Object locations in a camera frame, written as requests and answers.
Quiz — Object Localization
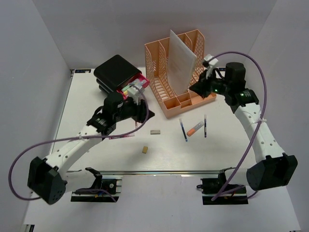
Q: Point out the purple cable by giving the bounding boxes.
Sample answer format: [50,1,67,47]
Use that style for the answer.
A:
[9,84,150,201]
[205,50,267,201]

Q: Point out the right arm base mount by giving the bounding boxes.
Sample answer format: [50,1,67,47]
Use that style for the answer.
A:
[197,168,249,206]

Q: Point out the dark purple gel pen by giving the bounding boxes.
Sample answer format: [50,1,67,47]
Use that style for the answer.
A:
[204,114,207,138]

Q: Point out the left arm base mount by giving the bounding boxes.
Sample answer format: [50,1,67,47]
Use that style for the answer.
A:
[66,167,122,203]

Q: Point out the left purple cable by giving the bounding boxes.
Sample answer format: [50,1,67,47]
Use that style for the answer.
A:
[9,84,150,201]

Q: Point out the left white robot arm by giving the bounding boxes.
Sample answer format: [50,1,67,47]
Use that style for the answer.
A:
[28,92,155,205]

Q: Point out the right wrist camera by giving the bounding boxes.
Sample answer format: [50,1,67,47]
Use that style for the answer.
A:
[202,54,218,78]

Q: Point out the yellow orange highlighter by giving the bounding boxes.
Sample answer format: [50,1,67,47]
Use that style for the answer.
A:
[132,79,143,85]

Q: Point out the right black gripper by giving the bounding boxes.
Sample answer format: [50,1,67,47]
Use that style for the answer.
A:
[189,69,231,99]

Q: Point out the orange plastic file organizer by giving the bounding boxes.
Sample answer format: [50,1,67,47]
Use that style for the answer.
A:
[144,29,217,119]

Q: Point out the green highlighter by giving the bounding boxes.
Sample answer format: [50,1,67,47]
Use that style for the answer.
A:
[122,85,130,93]

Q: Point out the flat red gel pen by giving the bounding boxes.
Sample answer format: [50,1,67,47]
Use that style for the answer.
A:
[109,133,135,140]

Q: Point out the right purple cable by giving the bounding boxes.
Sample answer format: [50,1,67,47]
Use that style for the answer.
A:
[205,50,267,201]

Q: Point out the black pink drawer unit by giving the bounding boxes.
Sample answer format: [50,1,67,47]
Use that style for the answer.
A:
[94,55,150,99]

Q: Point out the tan eraser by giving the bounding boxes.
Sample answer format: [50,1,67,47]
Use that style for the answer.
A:
[142,146,148,154]

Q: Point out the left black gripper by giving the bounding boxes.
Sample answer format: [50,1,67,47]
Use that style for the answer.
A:
[114,96,155,124]

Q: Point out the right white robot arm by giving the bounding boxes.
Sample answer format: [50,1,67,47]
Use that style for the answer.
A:
[189,62,298,193]

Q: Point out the grey eraser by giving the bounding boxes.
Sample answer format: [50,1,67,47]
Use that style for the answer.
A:
[150,130,161,135]

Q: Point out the blue gel pen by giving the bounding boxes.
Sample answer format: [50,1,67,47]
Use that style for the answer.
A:
[179,118,188,142]

